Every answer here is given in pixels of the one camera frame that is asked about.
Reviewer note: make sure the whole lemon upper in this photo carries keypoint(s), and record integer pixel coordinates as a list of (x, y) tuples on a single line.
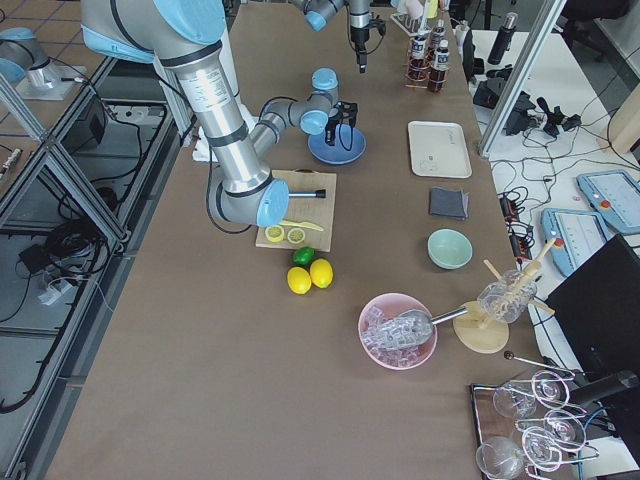
[(321, 273)]

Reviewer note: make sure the whole lemon lower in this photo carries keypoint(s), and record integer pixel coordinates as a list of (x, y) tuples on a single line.
[(299, 280)]

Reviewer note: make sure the steel ice scoop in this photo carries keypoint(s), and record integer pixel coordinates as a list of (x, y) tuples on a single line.
[(425, 320)]

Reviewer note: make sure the green bowl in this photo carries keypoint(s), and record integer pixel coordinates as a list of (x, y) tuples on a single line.
[(449, 249)]

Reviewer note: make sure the aluminium frame post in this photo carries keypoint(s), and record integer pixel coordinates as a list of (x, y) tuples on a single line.
[(543, 24)]

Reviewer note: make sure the drink bottle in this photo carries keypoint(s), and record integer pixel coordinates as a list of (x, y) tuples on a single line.
[(417, 63), (439, 67), (438, 33)]

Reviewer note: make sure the pink cup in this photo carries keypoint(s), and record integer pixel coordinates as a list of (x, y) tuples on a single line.
[(414, 8)]

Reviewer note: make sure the steel muddler black tip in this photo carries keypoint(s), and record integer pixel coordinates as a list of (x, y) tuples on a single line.
[(319, 194)]

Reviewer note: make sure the black equipment block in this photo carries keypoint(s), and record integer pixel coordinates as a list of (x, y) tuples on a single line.
[(491, 73)]

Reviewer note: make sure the blue plate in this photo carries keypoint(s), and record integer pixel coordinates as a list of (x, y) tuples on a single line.
[(349, 145)]

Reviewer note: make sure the black flask bottle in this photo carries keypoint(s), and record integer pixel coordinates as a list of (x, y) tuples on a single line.
[(503, 39)]

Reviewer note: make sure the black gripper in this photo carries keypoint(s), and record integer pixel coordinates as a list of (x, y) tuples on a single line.
[(330, 133), (358, 34)]

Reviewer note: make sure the pink bowl with ice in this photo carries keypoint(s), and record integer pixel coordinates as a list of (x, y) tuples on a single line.
[(391, 333)]

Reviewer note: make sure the yellow plastic knife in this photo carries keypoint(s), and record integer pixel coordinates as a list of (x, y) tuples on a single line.
[(302, 224)]

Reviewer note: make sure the copper wire bottle rack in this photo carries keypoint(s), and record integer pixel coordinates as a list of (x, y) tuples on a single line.
[(428, 61)]

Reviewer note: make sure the lemon slice near knife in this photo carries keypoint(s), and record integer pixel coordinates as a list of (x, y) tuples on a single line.
[(296, 236)]

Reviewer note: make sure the wooden stand round base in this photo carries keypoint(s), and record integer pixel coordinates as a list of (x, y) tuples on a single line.
[(481, 333)]

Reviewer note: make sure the glass mug on stand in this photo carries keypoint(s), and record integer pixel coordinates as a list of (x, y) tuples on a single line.
[(506, 299)]

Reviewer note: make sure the blue teach pendant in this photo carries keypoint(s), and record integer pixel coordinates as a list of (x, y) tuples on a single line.
[(578, 234), (615, 196)]

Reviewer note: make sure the wooden cutting board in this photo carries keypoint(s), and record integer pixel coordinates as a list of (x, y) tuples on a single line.
[(319, 211)]

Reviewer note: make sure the blue teach pendant right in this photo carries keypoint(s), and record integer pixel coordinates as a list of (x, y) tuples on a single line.
[(615, 196)]

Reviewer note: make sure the lemon slice at edge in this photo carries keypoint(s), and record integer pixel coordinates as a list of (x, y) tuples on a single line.
[(275, 233)]

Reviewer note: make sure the green lime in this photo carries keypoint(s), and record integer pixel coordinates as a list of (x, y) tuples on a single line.
[(303, 256)]

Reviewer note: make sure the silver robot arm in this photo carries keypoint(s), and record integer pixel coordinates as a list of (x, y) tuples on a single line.
[(190, 39), (318, 13)]

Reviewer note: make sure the cream rabbit tray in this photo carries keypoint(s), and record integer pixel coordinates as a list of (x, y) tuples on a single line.
[(438, 150)]

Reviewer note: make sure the yellow cup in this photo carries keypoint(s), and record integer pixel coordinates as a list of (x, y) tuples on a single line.
[(431, 8)]

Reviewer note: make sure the black monitor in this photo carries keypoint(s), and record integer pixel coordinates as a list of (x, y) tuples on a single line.
[(597, 308)]

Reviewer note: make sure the whole lemon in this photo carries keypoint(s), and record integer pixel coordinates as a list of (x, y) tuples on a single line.
[(321, 273), (299, 280)]

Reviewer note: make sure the blue teach pendant left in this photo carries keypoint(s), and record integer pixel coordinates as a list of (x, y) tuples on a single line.
[(578, 234)]

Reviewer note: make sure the grey folded cloth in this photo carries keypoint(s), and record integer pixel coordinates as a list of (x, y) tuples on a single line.
[(448, 203)]

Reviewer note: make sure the wine glass on tray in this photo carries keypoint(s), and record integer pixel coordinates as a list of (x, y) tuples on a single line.
[(500, 458)]

